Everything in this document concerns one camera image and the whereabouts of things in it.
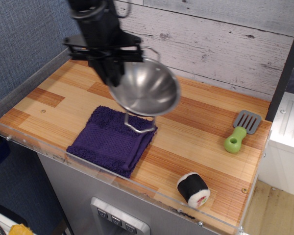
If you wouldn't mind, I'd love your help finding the green and grey toy spatula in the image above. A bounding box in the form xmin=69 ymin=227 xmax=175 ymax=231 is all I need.
xmin=224 ymin=110 xmax=262 ymax=153

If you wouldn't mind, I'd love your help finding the plush sushi roll toy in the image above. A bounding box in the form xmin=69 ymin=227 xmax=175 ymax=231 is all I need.
xmin=176 ymin=172 xmax=211 ymax=208

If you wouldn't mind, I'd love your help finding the silver dispenser panel with buttons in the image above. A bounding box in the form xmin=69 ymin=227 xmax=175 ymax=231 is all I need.
xmin=90 ymin=197 xmax=151 ymax=235

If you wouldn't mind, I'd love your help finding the yellow object at bottom left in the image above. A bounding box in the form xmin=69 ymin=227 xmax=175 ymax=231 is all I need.
xmin=8 ymin=224 xmax=34 ymax=235

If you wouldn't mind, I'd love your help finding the white cabinet on right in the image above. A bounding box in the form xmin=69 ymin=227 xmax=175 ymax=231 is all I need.
xmin=269 ymin=92 xmax=294 ymax=195

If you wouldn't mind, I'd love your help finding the stainless steel bowl with handles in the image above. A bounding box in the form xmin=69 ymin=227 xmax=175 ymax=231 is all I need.
xmin=107 ymin=47 xmax=181 ymax=133

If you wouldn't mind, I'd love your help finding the clear acrylic table guard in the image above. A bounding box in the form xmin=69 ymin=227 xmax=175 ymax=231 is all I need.
xmin=0 ymin=51 xmax=271 ymax=235

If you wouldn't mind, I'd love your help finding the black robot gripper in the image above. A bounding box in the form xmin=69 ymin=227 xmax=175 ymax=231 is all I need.
xmin=63 ymin=0 xmax=143 ymax=87

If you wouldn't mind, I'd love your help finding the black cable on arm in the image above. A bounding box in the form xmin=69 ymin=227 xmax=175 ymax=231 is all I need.
xmin=70 ymin=0 xmax=133 ymax=20

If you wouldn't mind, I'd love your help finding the purple folded cloth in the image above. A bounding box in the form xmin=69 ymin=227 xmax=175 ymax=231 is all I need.
xmin=67 ymin=106 xmax=156 ymax=178

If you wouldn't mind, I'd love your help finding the dark vertical post on right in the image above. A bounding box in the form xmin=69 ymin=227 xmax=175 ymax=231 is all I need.
xmin=265 ymin=40 xmax=294 ymax=122

